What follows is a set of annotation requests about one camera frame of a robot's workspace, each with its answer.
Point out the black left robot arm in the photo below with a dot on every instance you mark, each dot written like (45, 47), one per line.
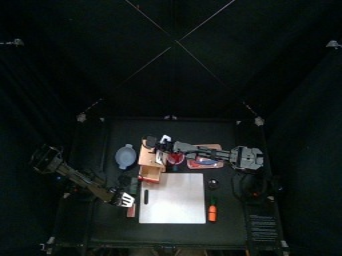
(75, 176)

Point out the blue toy utensil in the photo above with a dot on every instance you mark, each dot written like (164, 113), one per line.
(208, 162)

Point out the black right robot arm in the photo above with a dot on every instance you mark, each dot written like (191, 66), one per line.
(208, 153)

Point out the white cutting board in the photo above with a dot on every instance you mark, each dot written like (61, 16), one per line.
(177, 200)

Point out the wooden box with red drawer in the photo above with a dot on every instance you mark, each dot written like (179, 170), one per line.
(147, 156)

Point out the orange toy carrot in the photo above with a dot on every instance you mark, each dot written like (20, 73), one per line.
(212, 213)

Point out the metal pole foot bracket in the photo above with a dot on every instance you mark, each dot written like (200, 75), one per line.
(169, 117)

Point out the metal table corner bracket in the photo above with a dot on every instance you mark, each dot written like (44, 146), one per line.
(80, 117)
(258, 120)

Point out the small metal pot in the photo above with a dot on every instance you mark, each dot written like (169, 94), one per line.
(214, 184)

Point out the pink wooden tray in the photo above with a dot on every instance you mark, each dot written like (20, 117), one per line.
(208, 145)

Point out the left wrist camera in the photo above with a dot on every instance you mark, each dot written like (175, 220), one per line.
(123, 180)

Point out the red plastic cup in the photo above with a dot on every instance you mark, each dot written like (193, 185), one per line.
(176, 160)

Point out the blue-grey bowl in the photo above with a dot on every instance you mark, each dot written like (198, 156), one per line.
(125, 157)

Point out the black marker pen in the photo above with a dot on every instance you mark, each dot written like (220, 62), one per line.
(145, 196)

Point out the black printed label sheet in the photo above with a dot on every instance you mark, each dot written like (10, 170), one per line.
(262, 230)

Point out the red toy utensil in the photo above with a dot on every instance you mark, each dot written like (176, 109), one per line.
(193, 163)

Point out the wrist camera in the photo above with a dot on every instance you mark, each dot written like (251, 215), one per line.
(149, 140)
(123, 180)

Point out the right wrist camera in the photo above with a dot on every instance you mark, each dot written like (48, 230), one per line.
(149, 140)

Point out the metal frame corner bracket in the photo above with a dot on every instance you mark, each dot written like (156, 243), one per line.
(16, 42)
(332, 44)

